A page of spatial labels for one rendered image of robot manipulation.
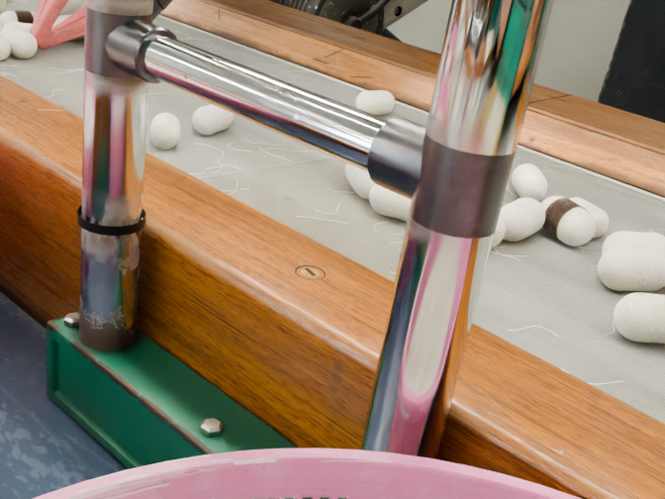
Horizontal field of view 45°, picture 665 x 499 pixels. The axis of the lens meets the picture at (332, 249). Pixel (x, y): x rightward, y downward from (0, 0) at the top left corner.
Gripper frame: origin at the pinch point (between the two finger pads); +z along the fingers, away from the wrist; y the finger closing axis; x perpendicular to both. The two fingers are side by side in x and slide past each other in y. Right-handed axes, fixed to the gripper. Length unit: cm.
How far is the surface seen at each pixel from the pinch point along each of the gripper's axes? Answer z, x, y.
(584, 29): -146, 154, -47
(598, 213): -5.7, 5.3, 43.9
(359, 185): 0.8, 0.2, 33.3
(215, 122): 1.0, -0.2, 21.6
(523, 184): -6.3, 6.3, 38.6
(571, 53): -141, 160, -49
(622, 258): -1.7, 1.4, 47.6
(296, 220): 5.2, -2.3, 33.3
